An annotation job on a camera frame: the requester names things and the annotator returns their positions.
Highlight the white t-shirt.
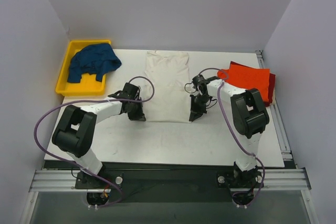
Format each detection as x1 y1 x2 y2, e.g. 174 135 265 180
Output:
141 51 191 123

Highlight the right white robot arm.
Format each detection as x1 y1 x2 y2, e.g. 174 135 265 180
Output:
189 74 269 186

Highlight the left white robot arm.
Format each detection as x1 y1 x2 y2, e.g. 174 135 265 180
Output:
52 83 146 188

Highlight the yellow plastic bin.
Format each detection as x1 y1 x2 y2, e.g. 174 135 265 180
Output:
55 39 111 97

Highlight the folded orange t-shirt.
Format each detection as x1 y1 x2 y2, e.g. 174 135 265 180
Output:
217 61 271 104

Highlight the blue t-shirt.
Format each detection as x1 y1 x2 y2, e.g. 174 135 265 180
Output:
67 43 122 83

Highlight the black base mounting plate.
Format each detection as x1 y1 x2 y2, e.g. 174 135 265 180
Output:
44 161 294 207

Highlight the folded dark red t-shirt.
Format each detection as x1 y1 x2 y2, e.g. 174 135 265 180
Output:
264 73 276 107

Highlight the aluminium frame rail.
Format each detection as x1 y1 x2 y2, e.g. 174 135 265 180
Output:
29 169 311 192

